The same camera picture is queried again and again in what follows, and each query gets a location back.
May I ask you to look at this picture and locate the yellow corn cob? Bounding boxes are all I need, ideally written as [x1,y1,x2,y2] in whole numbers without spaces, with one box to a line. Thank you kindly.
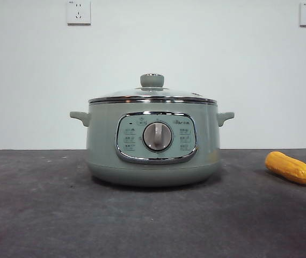
[265,151,306,185]

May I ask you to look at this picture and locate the green electric cooking pot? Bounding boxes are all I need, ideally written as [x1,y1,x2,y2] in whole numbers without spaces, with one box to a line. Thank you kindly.
[69,103,235,188]

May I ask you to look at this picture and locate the glass lid with green knob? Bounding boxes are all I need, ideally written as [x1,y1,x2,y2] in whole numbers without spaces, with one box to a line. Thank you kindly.
[88,73,217,104]

